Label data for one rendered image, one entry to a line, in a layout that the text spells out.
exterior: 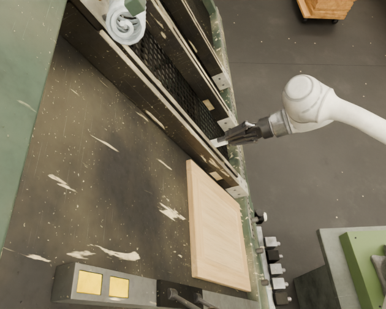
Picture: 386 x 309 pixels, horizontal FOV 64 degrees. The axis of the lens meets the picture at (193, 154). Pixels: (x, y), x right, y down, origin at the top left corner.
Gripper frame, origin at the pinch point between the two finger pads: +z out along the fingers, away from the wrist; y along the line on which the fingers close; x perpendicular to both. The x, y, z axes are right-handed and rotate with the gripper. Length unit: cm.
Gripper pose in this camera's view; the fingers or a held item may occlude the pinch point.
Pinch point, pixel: (218, 142)
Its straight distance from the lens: 115.0
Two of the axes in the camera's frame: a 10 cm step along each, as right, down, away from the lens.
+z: -8.9, 2.7, 3.7
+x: 0.5, 8.6, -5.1
